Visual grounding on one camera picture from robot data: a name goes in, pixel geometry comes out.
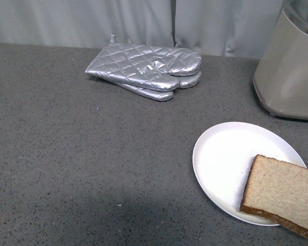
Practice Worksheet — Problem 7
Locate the slice of bread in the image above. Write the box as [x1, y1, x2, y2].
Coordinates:
[239, 155, 308, 238]

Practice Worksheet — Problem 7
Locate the beige metal toaster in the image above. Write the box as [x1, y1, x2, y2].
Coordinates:
[253, 1, 308, 120]

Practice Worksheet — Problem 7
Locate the lower silver oven mitt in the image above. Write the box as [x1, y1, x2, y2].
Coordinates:
[115, 71, 202, 101]

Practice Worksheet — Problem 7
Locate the silver oven mitt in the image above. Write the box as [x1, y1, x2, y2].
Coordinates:
[85, 35, 202, 92]
[115, 71, 202, 101]

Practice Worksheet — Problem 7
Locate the upper silver oven mitt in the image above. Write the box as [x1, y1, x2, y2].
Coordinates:
[85, 35, 202, 92]

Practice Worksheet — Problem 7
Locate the white round plate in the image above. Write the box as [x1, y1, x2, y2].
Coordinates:
[192, 122, 306, 227]

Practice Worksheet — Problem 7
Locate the left grey curtain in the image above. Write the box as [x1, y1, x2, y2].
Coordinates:
[0, 1, 174, 48]

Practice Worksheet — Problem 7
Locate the grey curtain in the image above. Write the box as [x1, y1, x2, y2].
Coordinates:
[175, 0, 287, 58]
[0, 1, 174, 48]

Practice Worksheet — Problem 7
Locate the right grey curtain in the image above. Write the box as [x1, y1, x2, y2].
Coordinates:
[175, 0, 287, 58]

